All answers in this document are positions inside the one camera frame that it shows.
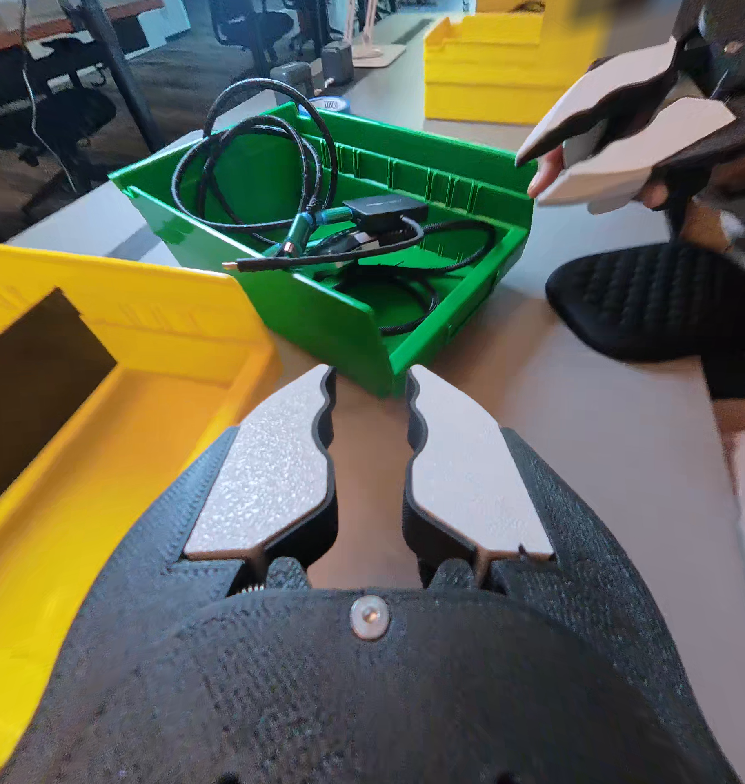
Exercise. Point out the black bin divider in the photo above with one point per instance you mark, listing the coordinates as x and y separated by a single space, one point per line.
30 392

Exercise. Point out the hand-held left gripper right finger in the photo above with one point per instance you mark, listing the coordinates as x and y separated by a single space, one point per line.
477 478

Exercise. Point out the green plastic bin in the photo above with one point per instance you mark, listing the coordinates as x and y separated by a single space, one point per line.
311 325

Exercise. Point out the black foam pad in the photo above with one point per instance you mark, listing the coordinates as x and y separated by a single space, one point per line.
666 300

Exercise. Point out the person's right hand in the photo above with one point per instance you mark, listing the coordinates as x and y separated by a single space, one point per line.
654 194

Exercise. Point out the black office chair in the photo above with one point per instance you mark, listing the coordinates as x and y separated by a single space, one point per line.
66 116
252 25

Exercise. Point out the small black box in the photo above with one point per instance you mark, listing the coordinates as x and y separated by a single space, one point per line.
337 61
289 76

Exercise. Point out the black adapter box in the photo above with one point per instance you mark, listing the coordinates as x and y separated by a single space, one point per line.
385 208

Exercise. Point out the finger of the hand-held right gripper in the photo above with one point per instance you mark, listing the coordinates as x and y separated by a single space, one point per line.
642 153
593 98

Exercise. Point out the blue tape roll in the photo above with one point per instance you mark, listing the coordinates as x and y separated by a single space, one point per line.
331 105

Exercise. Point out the wooden office desk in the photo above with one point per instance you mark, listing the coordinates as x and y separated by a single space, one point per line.
54 18

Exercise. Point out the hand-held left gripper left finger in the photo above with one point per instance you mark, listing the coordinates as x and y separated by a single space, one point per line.
262 484

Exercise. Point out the white panel stand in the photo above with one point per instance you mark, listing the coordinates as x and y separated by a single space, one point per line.
379 52

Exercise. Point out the yellow plastic bin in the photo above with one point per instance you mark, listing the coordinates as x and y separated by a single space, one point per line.
127 441
507 67

